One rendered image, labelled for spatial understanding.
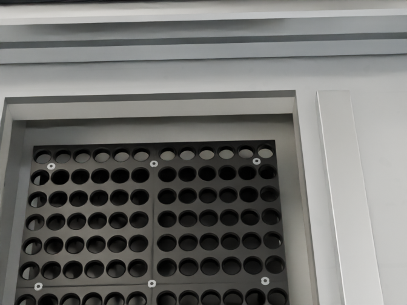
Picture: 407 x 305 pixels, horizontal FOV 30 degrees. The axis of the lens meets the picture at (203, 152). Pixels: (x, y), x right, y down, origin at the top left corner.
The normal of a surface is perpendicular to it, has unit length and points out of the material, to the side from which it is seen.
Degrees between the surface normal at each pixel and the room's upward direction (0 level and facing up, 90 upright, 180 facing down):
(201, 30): 90
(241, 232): 0
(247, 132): 0
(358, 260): 0
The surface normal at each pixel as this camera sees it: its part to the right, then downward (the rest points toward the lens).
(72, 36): 0.02, 0.83
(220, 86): -0.01, -0.55
